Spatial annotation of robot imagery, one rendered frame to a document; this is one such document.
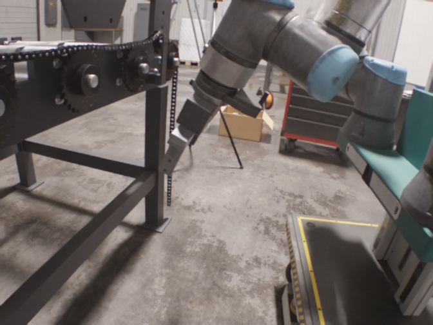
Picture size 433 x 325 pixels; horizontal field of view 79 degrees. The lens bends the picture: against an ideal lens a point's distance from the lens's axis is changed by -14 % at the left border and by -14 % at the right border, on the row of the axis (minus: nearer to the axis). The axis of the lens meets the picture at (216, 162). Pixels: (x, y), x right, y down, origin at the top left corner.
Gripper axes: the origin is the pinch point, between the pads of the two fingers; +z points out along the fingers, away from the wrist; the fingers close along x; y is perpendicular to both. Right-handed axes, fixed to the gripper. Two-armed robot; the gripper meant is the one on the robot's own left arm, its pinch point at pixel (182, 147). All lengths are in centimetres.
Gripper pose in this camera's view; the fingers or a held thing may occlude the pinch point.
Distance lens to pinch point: 61.2
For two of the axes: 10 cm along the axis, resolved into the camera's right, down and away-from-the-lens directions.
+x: -2.7, 4.8, -8.4
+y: -8.5, -5.2, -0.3
